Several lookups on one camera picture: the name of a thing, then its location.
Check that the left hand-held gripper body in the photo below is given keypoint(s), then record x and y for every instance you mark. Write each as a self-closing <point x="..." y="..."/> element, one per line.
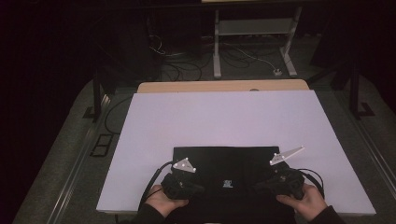
<point x="177" y="186"/>

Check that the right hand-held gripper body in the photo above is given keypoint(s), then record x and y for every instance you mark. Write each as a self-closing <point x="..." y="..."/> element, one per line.
<point x="288" y="182"/>

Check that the black tank top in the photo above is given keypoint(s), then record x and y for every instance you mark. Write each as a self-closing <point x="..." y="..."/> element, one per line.
<point x="230" y="165"/>

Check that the person's left hand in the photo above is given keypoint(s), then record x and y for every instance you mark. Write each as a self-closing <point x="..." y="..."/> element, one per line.
<point x="163" y="202"/>

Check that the person's right hand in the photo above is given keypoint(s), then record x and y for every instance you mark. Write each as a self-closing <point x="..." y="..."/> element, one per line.
<point x="306" y="203"/>

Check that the white table cover sheet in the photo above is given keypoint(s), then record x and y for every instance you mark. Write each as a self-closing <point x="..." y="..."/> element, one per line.
<point x="218" y="121"/>

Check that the light wooden table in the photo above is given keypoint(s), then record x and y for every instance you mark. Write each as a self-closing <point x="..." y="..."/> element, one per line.
<point x="174" y="86"/>

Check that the white plug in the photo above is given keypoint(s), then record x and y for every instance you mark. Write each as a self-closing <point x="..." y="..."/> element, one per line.
<point x="277" y="72"/>

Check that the black metal stand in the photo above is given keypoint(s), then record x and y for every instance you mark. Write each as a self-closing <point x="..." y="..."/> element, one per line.
<point x="97" y="93"/>
<point x="355" y="90"/>

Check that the metal floor rail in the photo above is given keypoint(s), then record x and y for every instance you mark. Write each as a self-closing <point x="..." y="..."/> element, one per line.
<point x="74" y="174"/>
<point x="378" y="161"/>

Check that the grey metal desk frame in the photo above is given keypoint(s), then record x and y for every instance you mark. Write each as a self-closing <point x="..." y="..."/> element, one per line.
<point x="255" y="26"/>

